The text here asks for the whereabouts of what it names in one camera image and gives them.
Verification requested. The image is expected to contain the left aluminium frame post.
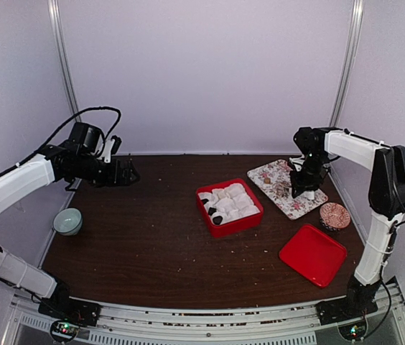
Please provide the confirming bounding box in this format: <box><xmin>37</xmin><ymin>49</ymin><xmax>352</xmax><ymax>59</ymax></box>
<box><xmin>47</xmin><ymin>0</ymin><xmax>79</xmax><ymax>114</ymax></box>

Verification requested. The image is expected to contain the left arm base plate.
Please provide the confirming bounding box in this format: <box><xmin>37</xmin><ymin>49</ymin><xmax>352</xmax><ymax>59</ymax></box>
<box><xmin>38</xmin><ymin>298</ymin><xmax>101</xmax><ymax>344</ymax></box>

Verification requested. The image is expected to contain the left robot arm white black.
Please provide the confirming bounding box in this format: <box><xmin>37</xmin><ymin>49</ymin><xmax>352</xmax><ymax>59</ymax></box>
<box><xmin>0</xmin><ymin>144</ymin><xmax>140</xmax><ymax>319</ymax></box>

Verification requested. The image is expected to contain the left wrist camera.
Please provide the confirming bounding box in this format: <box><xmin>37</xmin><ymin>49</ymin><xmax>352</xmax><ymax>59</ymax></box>
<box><xmin>101</xmin><ymin>135</ymin><xmax>122</xmax><ymax>163</ymax></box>

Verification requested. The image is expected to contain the right aluminium frame post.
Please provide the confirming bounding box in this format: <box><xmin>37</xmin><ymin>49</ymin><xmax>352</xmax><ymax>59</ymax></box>
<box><xmin>329</xmin><ymin>0</ymin><xmax>365</xmax><ymax>127</ymax></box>

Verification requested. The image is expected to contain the red patterned small bowl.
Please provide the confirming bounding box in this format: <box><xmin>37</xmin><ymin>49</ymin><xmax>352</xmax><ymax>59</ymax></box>
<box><xmin>320</xmin><ymin>202</ymin><xmax>351</xmax><ymax>231</ymax></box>

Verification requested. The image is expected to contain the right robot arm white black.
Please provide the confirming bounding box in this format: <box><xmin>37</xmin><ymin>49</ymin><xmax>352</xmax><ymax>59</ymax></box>
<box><xmin>289</xmin><ymin>127</ymin><xmax>405</xmax><ymax>318</ymax></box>

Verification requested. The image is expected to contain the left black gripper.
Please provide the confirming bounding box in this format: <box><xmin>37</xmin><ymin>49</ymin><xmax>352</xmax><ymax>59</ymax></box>
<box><xmin>69</xmin><ymin>153</ymin><xmax>140</xmax><ymax>188</ymax></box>

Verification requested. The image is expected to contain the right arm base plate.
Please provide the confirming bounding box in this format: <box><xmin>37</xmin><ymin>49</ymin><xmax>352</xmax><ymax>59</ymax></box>
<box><xmin>315</xmin><ymin>298</ymin><xmax>378</xmax><ymax>342</ymax></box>

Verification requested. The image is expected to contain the front aluminium rail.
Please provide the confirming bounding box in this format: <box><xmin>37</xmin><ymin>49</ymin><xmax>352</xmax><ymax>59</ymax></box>
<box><xmin>6</xmin><ymin>283</ymin><xmax>405</xmax><ymax>345</ymax></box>

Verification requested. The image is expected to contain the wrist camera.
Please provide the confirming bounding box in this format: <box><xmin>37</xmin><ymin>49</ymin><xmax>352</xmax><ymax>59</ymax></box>
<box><xmin>101</xmin><ymin>135</ymin><xmax>122</xmax><ymax>163</ymax></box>
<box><xmin>289</xmin><ymin>155</ymin><xmax>305</xmax><ymax>172</ymax></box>

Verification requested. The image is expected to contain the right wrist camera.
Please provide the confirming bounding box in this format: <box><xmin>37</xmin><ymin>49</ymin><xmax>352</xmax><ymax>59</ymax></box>
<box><xmin>289</xmin><ymin>155</ymin><xmax>305</xmax><ymax>172</ymax></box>

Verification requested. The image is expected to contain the aluminium frame post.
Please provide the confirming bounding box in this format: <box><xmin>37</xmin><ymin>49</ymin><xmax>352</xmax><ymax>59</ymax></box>
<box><xmin>47</xmin><ymin>0</ymin><xmax>79</xmax><ymax>114</ymax></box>
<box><xmin>329</xmin><ymin>0</ymin><xmax>365</xmax><ymax>127</ymax></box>

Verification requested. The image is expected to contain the pale green ceramic bowl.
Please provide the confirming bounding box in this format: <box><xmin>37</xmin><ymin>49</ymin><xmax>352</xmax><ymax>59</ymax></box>
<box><xmin>52</xmin><ymin>208</ymin><xmax>83</xmax><ymax>236</ymax></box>

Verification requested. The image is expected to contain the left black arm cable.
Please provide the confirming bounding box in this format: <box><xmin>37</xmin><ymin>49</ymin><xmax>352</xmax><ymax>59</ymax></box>
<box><xmin>40</xmin><ymin>106</ymin><xmax>122</xmax><ymax>155</ymax></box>

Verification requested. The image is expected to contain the red tin lid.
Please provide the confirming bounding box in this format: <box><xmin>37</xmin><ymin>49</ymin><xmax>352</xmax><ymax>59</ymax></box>
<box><xmin>279</xmin><ymin>224</ymin><xmax>348</xmax><ymax>288</ymax></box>

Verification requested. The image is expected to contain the metal serving tongs white handle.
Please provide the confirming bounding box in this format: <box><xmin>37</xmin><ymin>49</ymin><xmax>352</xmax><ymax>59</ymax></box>
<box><xmin>272</xmin><ymin>183</ymin><xmax>315</xmax><ymax>201</ymax></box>

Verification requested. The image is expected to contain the red square tin box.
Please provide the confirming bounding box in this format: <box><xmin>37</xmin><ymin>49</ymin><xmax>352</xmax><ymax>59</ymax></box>
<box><xmin>196</xmin><ymin>178</ymin><xmax>264</xmax><ymax>238</ymax></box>

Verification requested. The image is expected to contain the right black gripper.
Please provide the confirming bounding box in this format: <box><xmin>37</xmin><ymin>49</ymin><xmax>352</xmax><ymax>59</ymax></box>
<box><xmin>290</xmin><ymin>152</ymin><xmax>329</xmax><ymax>197</ymax></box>

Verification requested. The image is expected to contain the floral rectangular tray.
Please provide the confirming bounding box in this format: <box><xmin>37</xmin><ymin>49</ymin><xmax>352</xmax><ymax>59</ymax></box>
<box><xmin>247</xmin><ymin>160</ymin><xmax>328</xmax><ymax>220</ymax></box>

